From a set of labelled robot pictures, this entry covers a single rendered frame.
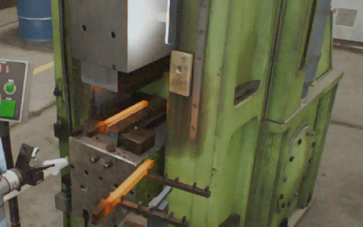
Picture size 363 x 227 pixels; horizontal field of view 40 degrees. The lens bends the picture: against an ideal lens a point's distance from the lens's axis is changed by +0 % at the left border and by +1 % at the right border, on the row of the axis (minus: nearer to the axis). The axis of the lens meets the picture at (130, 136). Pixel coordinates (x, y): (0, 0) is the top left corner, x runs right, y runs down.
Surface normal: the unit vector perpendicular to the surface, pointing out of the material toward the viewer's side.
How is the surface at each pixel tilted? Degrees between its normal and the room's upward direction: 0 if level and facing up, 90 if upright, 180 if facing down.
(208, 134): 90
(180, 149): 90
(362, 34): 90
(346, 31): 90
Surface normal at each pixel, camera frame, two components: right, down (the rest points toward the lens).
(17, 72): -0.18, -0.05
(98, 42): -0.61, 0.36
